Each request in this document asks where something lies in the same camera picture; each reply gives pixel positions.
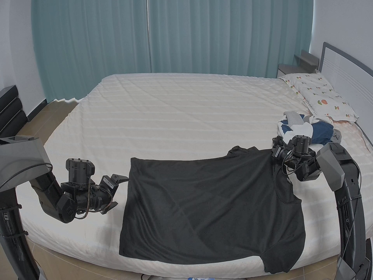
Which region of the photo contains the black T-shirt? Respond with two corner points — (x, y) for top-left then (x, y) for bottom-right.
(119, 145), (306, 274)

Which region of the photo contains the blue-green curtain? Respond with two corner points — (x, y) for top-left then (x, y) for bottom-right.
(31, 0), (152, 103)
(148, 0), (314, 78)

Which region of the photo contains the dark blue garment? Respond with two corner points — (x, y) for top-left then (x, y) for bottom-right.
(311, 122), (335, 146)

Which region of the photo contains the bed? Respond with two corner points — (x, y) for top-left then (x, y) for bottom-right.
(16, 42), (373, 278)

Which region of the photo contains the white printed pillow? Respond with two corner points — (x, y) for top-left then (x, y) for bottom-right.
(278, 73), (359, 122)

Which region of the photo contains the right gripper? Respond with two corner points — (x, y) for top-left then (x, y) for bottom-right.
(271, 144), (304, 169)

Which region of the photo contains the pile of clothes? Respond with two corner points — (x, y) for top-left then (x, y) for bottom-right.
(276, 110), (343, 146)

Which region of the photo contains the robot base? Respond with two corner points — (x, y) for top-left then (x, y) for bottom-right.
(144, 274), (222, 280)

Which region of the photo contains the black chest of drawers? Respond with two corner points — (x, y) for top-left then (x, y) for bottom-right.
(0, 85), (28, 138)

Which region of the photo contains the grey bedside table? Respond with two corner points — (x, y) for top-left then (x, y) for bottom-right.
(278, 50), (320, 76)

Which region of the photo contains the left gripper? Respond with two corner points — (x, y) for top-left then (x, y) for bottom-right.
(76, 173), (131, 215)

